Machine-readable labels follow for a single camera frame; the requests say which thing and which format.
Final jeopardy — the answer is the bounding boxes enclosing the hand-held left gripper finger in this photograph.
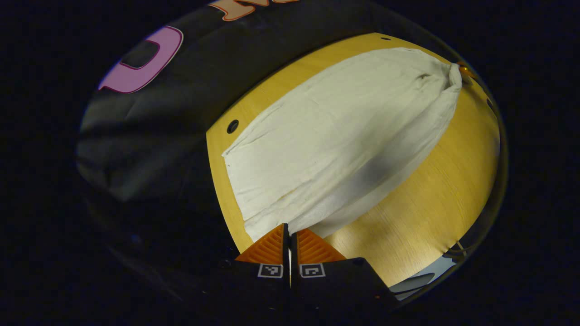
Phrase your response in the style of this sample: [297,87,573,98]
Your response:
[290,228,400,314]
[217,223,291,314]

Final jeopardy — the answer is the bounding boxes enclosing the cream white jeans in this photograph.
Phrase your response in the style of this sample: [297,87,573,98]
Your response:
[222,47,463,243]

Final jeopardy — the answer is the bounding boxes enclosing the black backdrop cloth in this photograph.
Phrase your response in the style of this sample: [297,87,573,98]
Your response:
[76,0,458,290]

